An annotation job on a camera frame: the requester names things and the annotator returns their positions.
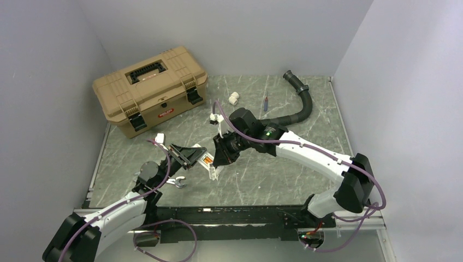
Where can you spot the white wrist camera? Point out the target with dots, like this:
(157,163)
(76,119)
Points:
(218,120)
(159,141)

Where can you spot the silver open-end wrench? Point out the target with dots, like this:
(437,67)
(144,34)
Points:
(177,182)

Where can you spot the white remote control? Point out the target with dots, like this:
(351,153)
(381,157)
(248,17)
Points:
(205,153)

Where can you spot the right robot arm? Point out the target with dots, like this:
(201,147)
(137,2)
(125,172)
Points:
(352,176)

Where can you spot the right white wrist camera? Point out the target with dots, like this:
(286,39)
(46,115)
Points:
(218,120)

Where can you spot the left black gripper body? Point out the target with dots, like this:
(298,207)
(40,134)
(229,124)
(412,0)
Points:
(175,162)

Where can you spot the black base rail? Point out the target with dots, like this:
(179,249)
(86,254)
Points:
(174,230)

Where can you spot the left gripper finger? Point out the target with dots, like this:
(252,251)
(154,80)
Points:
(183,157)
(194,153)

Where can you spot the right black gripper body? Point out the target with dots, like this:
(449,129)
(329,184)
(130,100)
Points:
(235,143)

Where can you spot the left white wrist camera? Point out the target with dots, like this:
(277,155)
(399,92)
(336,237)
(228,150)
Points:
(159,141)

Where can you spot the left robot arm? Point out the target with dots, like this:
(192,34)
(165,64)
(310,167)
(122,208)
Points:
(83,238)

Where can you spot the tan plastic toolbox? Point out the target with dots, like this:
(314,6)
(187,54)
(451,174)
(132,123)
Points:
(150,92)

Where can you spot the orange battery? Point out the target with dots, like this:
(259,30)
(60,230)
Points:
(207,160)

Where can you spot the white pipe fitting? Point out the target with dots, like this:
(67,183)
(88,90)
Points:
(233,98)

